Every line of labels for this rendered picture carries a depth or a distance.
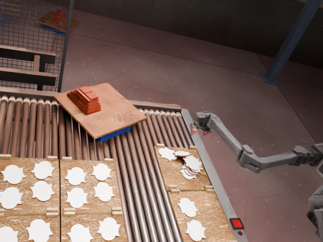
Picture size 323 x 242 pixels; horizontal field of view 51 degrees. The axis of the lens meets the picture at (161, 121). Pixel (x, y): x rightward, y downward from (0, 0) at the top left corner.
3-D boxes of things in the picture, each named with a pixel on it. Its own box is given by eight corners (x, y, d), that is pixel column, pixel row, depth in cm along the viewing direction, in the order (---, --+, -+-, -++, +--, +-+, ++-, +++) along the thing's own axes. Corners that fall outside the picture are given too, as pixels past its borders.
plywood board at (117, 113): (106, 83, 284) (106, 82, 283) (146, 119, 263) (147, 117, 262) (53, 97, 250) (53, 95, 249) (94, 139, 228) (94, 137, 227)
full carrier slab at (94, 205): (113, 163, 231) (114, 158, 229) (122, 213, 201) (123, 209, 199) (59, 161, 219) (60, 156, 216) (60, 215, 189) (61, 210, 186)
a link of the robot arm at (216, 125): (249, 167, 195) (255, 151, 189) (241, 167, 192) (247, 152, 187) (212, 126, 227) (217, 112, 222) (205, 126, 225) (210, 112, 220)
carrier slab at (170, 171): (195, 150, 268) (195, 148, 267) (212, 191, 238) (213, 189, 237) (153, 147, 256) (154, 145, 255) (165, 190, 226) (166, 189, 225)
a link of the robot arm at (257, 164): (252, 177, 186) (259, 163, 181) (236, 163, 195) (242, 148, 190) (303, 165, 210) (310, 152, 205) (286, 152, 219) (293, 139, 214)
